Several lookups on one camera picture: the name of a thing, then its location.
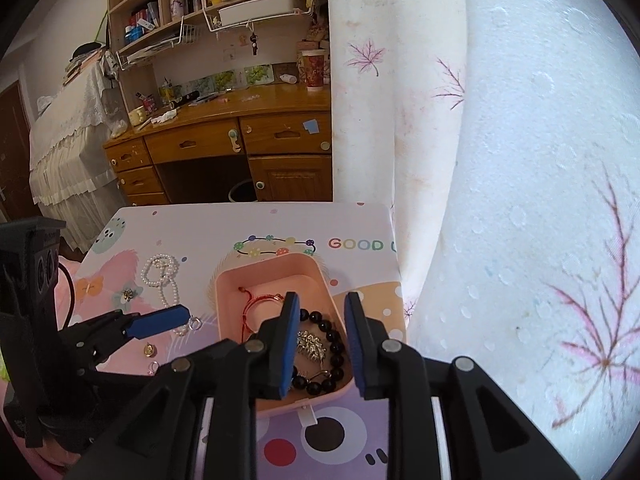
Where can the wooden desk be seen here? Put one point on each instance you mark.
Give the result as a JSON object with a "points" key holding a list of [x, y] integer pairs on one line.
{"points": [[210, 142]]}

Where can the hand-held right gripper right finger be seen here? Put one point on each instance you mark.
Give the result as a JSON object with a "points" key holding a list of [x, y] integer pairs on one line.
{"points": [[356, 347]]}

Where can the white storage box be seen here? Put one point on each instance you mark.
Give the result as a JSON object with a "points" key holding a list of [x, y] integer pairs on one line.
{"points": [[260, 7]]}

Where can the dark trash bin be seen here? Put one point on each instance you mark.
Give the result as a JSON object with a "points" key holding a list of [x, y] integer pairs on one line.
{"points": [[242, 192]]}

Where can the red paper cup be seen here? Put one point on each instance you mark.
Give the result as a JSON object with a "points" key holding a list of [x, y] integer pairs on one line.
{"points": [[313, 70]]}

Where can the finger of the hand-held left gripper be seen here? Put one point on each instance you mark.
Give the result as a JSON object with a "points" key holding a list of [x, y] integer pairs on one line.
{"points": [[160, 319]]}

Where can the pink jewelry box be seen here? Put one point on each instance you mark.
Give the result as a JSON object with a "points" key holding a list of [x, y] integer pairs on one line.
{"points": [[280, 275]]}

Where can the gold pendant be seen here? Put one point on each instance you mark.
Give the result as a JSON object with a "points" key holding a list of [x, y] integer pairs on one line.
{"points": [[149, 349]]}

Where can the brown door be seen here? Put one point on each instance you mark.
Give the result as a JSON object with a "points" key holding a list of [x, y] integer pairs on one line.
{"points": [[12, 150]]}

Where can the wooden bookshelf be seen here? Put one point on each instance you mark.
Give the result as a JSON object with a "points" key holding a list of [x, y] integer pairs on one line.
{"points": [[150, 15]]}

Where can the white leaf print curtain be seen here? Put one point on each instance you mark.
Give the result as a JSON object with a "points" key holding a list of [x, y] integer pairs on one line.
{"points": [[525, 160]]}

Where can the cartoon printed table cover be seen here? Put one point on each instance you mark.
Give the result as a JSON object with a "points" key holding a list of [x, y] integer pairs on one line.
{"points": [[200, 230]]}

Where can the silver brooch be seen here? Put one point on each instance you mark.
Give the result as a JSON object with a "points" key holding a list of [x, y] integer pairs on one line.
{"points": [[311, 346]]}

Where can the flower earring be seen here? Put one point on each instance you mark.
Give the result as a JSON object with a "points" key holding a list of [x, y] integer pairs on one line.
{"points": [[128, 295]]}

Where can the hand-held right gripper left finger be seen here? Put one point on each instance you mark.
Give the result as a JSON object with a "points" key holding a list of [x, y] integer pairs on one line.
{"points": [[286, 347]]}

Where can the white lace cloth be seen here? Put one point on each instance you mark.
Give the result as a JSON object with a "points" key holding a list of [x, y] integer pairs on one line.
{"points": [[65, 150]]}

